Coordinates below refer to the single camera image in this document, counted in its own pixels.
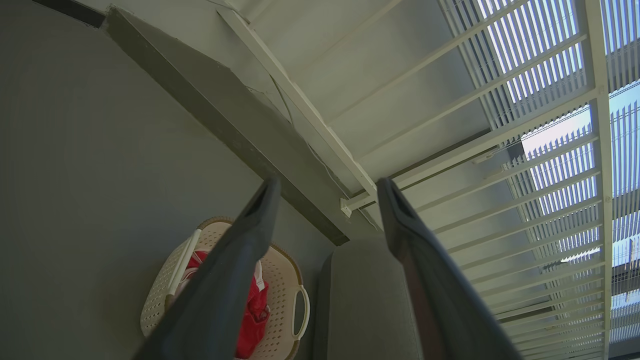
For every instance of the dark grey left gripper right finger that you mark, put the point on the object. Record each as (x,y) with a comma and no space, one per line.
(440,290)

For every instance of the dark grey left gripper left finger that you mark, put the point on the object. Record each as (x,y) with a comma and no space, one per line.
(225,280)

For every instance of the red garment with white trim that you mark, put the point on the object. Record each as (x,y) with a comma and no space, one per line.
(255,315)

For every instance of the cream perforated laundry basket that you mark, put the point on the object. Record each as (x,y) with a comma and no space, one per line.
(285,300)

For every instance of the grey fabric sofa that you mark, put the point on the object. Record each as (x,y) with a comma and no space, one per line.
(365,300)

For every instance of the dark grey skirting board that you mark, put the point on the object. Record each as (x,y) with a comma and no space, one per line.
(210,115)

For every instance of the white window blinds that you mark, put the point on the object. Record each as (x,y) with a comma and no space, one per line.
(545,50)

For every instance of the small white rail bracket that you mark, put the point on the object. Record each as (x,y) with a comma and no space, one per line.
(345,207)

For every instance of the white slatted railing frame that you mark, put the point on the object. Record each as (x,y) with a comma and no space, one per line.
(300,102)

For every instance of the black wall strip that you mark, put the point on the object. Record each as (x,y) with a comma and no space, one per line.
(70,11)

